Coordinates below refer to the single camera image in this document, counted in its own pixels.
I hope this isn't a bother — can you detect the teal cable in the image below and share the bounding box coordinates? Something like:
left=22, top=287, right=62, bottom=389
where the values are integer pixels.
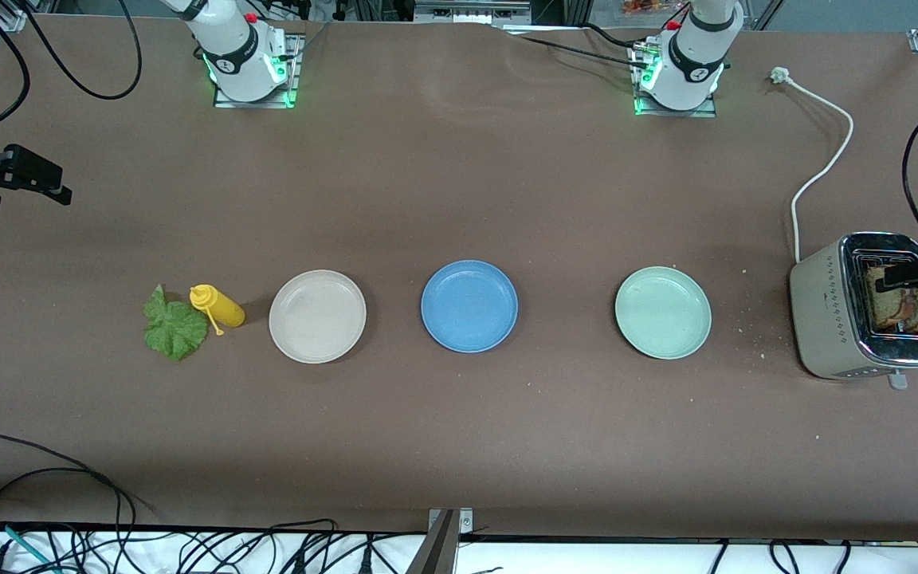
left=0, top=518, right=57, bottom=573

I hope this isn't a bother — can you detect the white toaster power cord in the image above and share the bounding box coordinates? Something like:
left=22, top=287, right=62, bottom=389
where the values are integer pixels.
left=770, top=67, right=854, bottom=264

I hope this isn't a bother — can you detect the light green round plate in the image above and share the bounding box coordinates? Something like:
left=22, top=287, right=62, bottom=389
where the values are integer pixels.
left=614, top=265, right=713, bottom=360

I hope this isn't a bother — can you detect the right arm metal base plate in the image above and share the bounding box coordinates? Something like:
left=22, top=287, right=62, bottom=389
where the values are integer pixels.
left=214, top=33, right=302, bottom=109

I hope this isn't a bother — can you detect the black base power cable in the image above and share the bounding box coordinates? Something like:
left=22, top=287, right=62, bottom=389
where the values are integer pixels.
left=505, top=32, right=651, bottom=71

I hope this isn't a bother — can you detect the silver metal box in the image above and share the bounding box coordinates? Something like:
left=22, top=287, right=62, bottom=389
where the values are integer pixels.
left=414, top=0, right=532, bottom=25

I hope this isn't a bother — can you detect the green lettuce leaf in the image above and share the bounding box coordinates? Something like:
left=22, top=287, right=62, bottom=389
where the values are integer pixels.
left=143, top=284, right=210, bottom=362

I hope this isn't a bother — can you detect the small metal bracket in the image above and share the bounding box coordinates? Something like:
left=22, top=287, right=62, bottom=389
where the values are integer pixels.
left=427, top=508, right=474, bottom=537

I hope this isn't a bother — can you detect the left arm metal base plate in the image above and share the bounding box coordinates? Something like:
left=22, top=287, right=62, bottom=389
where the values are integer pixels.
left=630, top=44, right=719, bottom=118

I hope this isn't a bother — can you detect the beige round plate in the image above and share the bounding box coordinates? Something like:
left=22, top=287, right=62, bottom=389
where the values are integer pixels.
left=269, top=269, right=367, bottom=364

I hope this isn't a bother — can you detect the aluminium camera post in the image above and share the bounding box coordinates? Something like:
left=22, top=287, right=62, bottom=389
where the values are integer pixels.
left=405, top=510, right=460, bottom=574

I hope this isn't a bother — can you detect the beige chrome toaster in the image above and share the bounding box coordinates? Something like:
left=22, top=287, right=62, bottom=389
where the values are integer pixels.
left=790, top=231, right=918, bottom=390

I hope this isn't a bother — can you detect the yellow squeeze bottle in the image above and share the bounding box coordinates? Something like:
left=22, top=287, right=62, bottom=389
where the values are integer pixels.
left=190, top=284, right=246, bottom=336

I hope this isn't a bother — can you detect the orange snack packet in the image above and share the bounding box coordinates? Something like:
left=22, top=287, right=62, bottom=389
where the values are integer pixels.
left=621, top=0, right=687, bottom=17

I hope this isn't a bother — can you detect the blue round plate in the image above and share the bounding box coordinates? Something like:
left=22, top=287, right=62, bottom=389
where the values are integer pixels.
left=421, top=260, right=519, bottom=353

